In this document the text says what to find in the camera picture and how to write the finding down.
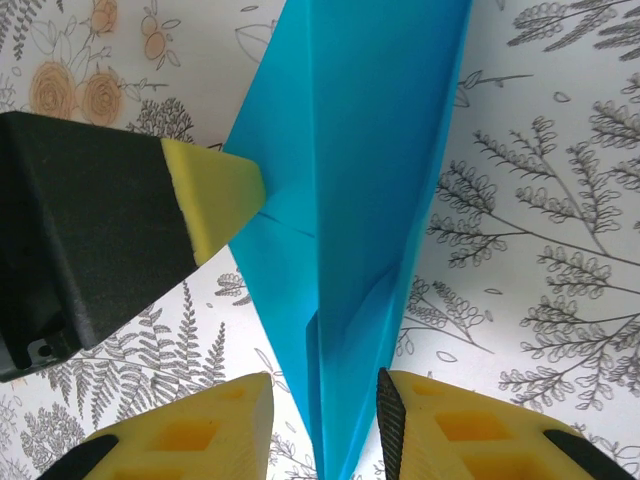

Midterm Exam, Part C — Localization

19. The blue cloth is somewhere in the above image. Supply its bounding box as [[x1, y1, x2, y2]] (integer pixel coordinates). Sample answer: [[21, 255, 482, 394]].
[[222, 0, 474, 480]]

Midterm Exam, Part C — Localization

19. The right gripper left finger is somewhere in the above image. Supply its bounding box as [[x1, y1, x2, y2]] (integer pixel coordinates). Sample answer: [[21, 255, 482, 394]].
[[44, 372, 275, 480]]

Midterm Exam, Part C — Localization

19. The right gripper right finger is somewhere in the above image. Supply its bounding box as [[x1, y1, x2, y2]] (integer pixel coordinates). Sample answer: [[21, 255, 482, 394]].
[[375, 367, 640, 480]]

